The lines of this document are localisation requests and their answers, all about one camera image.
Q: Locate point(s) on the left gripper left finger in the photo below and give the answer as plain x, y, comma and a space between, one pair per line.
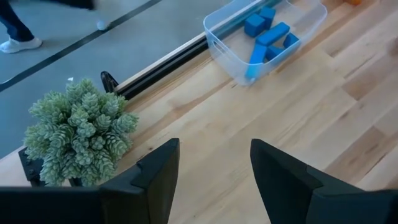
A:
149, 193

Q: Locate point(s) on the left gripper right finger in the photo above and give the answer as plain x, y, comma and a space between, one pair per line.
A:
295, 193

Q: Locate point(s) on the long blue block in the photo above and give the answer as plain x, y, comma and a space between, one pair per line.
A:
273, 34
255, 60

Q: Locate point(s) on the small blue block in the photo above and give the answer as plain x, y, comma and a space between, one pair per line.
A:
291, 40
275, 53

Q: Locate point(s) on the blue cube block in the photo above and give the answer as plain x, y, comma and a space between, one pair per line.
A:
254, 25
268, 17

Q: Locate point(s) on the artificial green potted plant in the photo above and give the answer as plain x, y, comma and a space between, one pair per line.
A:
81, 133

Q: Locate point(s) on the clear plastic bin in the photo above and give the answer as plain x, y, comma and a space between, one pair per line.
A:
224, 49

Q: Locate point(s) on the person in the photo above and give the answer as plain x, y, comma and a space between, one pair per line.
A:
12, 21

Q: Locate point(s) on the black aluminium table frame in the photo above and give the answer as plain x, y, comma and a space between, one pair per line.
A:
161, 67

